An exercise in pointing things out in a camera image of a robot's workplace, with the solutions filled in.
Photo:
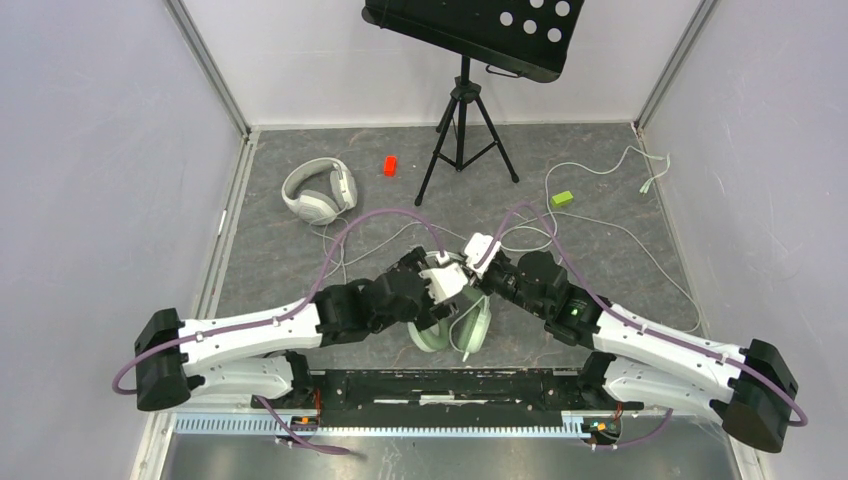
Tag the green headphones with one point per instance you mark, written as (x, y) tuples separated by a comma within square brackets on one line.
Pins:
[(464, 333)]

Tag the black music stand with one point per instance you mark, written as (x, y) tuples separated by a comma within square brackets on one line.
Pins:
[(514, 39)]

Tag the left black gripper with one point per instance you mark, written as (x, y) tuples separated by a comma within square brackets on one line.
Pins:
[(424, 315)]

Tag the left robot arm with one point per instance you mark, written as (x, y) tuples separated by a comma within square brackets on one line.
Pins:
[(254, 353)]

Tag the red small block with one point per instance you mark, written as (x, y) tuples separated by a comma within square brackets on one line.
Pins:
[(390, 166)]

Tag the green small block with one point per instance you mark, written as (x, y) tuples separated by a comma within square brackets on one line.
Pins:
[(561, 199)]

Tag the white grey headphones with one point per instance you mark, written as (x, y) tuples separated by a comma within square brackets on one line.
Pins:
[(315, 207)]

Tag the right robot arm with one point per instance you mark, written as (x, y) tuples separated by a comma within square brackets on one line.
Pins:
[(748, 390)]

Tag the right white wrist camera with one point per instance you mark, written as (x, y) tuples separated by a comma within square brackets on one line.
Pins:
[(479, 252)]

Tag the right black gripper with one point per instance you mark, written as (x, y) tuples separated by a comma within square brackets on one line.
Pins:
[(482, 283)]

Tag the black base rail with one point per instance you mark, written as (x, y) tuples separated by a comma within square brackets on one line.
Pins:
[(534, 397)]

